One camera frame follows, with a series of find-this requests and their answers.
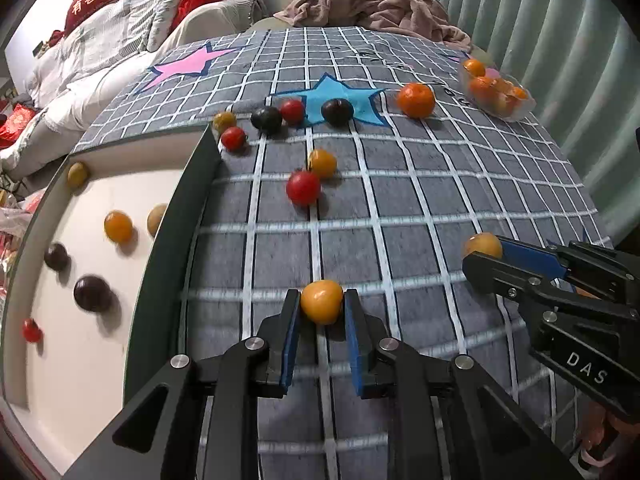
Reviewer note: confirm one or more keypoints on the red cherry tomato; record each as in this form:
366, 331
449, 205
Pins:
303, 187
233, 138
292, 111
31, 330

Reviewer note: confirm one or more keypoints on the small orange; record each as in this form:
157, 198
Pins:
482, 87
501, 83
519, 93
473, 67

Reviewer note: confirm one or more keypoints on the clear plastic fruit bowl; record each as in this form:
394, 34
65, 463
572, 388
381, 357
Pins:
500, 107

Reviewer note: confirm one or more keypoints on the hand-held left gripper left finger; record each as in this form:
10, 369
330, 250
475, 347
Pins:
290, 345

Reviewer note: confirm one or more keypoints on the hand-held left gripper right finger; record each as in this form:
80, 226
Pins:
352, 345

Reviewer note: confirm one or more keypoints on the red printed cushion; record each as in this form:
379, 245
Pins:
15, 122

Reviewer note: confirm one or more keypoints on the striped white pillow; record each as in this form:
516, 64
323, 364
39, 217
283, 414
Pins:
150, 10

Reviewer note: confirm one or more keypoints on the large dark purple plum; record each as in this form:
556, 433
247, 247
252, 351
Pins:
92, 293

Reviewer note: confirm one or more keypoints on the beige sofa cover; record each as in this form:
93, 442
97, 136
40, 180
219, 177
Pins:
215, 25

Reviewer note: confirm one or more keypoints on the light green curtain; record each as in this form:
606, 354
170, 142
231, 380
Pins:
550, 35

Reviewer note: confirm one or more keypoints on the grey checkered star tablecloth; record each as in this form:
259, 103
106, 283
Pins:
425, 185

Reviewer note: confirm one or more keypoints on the brown round fruit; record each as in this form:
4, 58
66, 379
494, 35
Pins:
156, 220
482, 245

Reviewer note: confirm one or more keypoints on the pile of colourful clutter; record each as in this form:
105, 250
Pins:
12, 230

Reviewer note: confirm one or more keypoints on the white bed duvet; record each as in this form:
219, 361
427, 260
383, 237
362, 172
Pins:
75, 75

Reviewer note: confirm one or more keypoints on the pink brown blanket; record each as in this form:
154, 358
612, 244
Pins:
380, 5

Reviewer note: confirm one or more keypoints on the person's right hand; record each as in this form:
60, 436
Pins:
600, 440

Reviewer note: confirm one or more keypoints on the dark framed white tray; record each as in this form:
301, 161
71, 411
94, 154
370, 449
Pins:
75, 385

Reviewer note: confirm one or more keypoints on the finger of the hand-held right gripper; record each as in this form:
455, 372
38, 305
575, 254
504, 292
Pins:
530, 259
505, 280

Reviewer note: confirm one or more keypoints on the yellow cherry tomato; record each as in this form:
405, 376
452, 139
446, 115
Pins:
118, 226
224, 121
322, 163
322, 301
77, 175

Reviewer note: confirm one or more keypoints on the orange tangerine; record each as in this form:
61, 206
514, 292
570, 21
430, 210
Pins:
415, 100

